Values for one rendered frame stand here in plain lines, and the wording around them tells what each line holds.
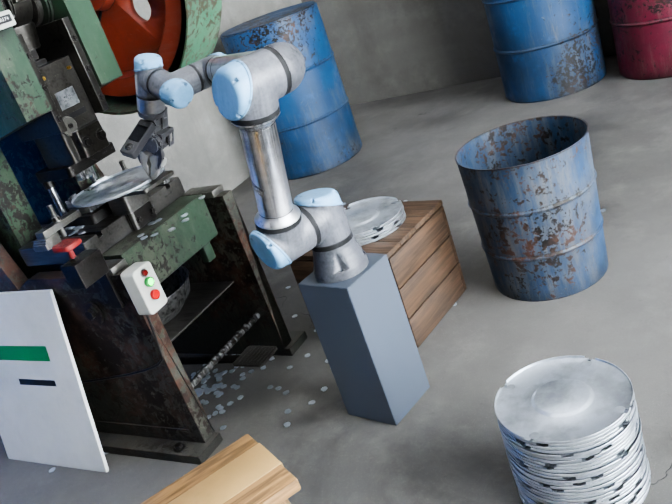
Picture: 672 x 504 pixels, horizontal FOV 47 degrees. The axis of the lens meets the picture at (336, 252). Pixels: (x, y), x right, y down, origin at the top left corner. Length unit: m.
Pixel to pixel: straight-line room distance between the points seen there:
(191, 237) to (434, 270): 0.79
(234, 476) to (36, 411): 1.15
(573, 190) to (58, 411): 1.73
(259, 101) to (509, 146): 1.24
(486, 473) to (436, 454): 0.16
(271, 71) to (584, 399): 0.96
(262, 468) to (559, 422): 0.62
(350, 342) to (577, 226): 0.82
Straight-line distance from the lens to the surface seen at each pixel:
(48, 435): 2.71
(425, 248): 2.48
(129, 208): 2.34
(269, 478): 1.64
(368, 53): 5.58
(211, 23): 2.49
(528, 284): 2.52
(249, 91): 1.67
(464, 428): 2.10
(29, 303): 2.49
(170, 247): 2.36
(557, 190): 2.38
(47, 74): 2.36
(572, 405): 1.71
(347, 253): 1.99
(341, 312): 2.02
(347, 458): 2.14
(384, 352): 2.09
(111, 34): 2.69
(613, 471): 1.71
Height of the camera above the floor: 1.30
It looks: 23 degrees down
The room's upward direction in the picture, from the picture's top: 20 degrees counter-clockwise
